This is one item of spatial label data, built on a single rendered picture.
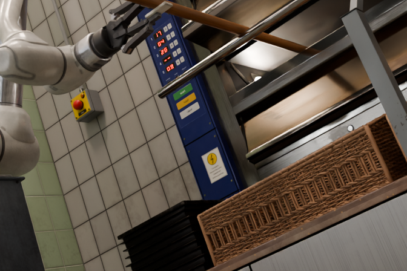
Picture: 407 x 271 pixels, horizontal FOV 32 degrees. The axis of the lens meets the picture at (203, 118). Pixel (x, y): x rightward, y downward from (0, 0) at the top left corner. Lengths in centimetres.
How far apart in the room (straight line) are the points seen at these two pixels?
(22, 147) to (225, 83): 76
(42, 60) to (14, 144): 44
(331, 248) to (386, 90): 39
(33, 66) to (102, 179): 114
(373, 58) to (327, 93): 72
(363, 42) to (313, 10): 93
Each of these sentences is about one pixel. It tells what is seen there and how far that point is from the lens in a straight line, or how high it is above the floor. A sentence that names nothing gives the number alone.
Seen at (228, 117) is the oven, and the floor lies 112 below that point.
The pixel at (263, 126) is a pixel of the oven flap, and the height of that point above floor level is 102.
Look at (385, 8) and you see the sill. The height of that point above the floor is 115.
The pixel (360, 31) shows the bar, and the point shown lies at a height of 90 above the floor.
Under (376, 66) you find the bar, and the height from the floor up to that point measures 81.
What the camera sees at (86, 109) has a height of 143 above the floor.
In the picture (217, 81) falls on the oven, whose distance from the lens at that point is 251.
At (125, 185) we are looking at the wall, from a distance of 276.
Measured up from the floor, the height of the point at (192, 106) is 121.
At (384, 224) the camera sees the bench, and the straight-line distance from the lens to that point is 161.
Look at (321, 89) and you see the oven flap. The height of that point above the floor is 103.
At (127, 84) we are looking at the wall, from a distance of 278.
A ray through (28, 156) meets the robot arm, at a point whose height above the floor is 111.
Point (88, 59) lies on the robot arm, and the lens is 186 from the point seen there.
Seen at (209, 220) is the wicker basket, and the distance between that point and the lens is 191.
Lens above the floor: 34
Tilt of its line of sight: 19 degrees up
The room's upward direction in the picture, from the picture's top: 21 degrees counter-clockwise
